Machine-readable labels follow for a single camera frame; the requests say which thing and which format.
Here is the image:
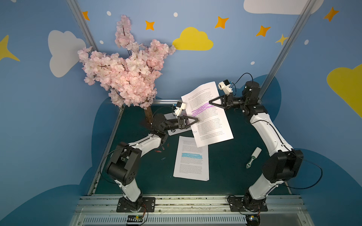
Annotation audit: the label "document with pink highlight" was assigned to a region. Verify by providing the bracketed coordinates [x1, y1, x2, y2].
[164, 113, 191, 136]

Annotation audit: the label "document with purple highlight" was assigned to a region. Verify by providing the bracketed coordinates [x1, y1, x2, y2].
[182, 82, 234, 147]

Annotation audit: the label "document with blue highlight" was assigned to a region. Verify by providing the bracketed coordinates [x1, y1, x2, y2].
[173, 136, 209, 181]

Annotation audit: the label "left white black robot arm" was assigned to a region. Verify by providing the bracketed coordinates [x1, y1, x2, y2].
[105, 114, 199, 204]

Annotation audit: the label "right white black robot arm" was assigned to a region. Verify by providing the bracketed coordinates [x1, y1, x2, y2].
[209, 80, 305, 209]

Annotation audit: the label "pink cherry blossom tree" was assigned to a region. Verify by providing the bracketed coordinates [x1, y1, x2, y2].
[77, 15, 176, 123]

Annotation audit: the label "left electronics board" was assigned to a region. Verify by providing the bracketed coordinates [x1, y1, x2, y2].
[126, 215, 145, 226]

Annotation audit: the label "electronics board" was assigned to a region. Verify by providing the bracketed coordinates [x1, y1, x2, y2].
[246, 215, 261, 226]
[126, 215, 145, 226]

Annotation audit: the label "right electronics board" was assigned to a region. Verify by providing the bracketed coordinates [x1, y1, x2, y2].
[246, 215, 261, 226]

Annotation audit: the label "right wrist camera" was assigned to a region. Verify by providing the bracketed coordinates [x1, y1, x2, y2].
[218, 80, 233, 95]

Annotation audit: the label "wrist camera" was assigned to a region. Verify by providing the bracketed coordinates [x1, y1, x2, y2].
[174, 102, 186, 117]
[218, 80, 233, 95]

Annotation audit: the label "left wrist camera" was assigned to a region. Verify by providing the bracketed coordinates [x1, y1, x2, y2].
[174, 102, 186, 117]

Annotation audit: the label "back aluminium frame bar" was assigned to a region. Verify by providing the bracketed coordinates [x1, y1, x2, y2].
[152, 99, 182, 105]

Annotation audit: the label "white handled tool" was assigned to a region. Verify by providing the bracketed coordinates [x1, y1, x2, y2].
[246, 147, 262, 169]

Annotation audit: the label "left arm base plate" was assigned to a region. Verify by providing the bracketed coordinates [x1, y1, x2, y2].
[116, 197, 156, 212]

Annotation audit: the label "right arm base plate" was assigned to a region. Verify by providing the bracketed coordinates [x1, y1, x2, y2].
[226, 195, 268, 212]

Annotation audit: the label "right aluminium frame post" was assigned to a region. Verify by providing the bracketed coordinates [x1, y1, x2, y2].
[258, 0, 317, 102]

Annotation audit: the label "aluminium frame post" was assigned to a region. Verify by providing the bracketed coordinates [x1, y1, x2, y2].
[67, 0, 99, 51]
[258, 0, 317, 102]

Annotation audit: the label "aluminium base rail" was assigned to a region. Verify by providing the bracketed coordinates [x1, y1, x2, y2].
[70, 195, 314, 226]

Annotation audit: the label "left aluminium frame post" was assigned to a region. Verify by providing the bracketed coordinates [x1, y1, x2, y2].
[67, 0, 99, 51]

